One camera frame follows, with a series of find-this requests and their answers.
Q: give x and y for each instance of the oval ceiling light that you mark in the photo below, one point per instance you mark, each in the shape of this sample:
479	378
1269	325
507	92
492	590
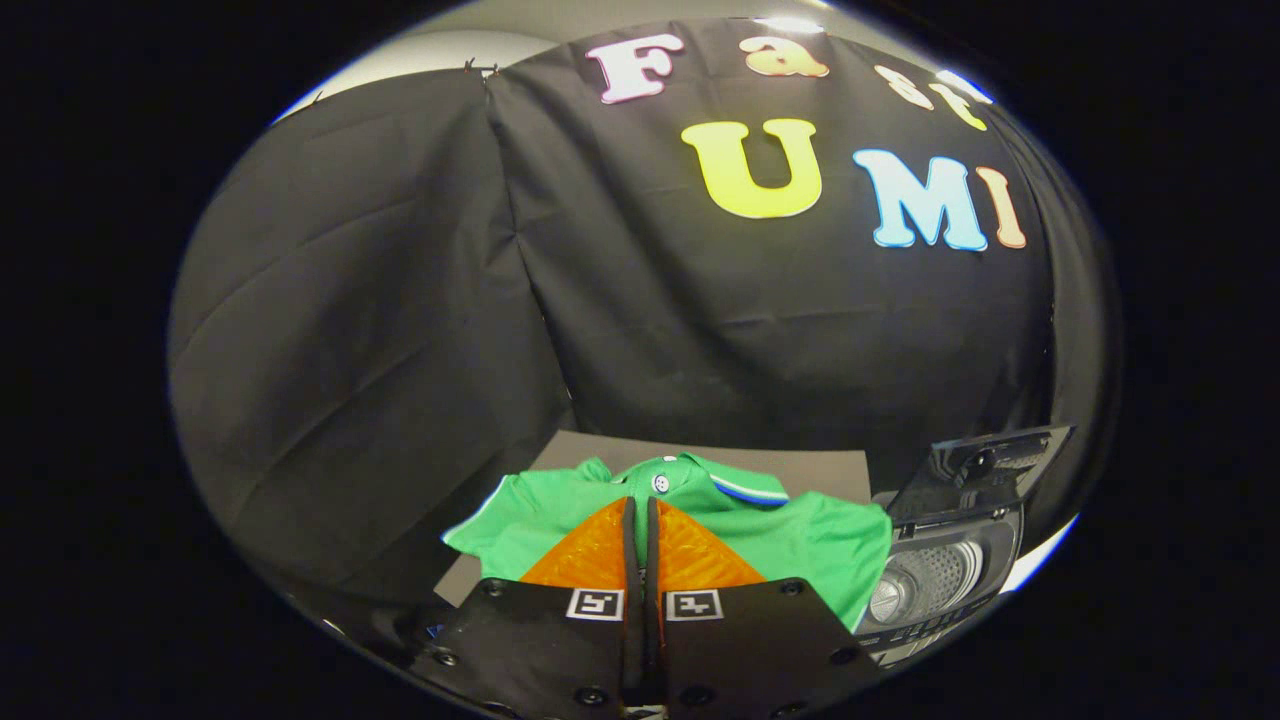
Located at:
790	23

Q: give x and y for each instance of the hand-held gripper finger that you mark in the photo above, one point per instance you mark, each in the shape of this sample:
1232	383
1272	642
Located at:
652	550
630	550

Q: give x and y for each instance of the black backdrop cloth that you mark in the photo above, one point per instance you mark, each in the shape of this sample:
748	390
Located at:
400	300

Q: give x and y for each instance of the green polo shirt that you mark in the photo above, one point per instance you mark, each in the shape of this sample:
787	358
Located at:
810	545

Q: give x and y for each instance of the grey washing machine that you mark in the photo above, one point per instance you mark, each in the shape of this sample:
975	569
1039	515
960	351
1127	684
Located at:
930	580

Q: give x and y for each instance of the beige and black cabinet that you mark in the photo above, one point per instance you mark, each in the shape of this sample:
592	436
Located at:
800	465

